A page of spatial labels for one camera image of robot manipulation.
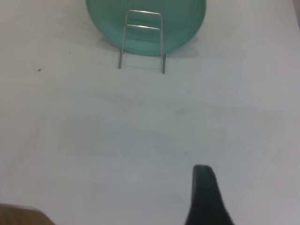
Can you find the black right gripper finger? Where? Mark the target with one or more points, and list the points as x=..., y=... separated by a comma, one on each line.
x=206, y=197

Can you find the green plate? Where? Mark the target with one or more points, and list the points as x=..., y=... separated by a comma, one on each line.
x=145, y=39

